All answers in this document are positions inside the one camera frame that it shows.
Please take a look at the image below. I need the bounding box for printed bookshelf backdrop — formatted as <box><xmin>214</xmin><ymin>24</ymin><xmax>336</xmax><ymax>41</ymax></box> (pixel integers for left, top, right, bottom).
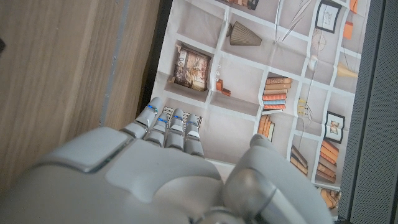
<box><xmin>150</xmin><ymin>0</ymin><xmax>373</xmax><ymax>218</ymax></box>

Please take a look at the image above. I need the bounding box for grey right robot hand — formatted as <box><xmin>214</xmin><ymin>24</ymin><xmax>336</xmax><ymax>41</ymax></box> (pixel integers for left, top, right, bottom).
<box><xmin>0</xmin><ymin>96</ymin><xmax>335</xmax><ymax>224</ymax></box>

